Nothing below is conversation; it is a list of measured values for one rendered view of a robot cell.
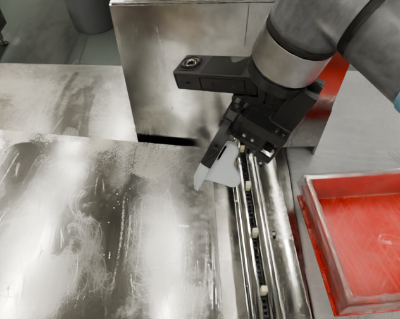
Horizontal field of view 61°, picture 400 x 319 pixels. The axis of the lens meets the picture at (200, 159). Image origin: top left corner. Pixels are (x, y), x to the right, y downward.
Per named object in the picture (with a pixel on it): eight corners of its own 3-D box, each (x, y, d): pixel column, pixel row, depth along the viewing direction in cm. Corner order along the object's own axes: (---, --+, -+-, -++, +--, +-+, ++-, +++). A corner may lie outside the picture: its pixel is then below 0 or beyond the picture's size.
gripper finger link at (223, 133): (207, 172, 43) (243, 112, 40) (197, 166, 43) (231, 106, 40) (214, 162, 48) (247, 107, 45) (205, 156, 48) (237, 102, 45)
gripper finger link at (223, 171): (220, 214, 46) (256, 159, 43) (183, 192, 46) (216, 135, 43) (224, 206, 49) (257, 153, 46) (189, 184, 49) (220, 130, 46)
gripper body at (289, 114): (264, 168, 44) (312, 111, 34) (208, 135, 45) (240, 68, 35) (283, 131, 48) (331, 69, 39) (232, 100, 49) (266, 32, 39)
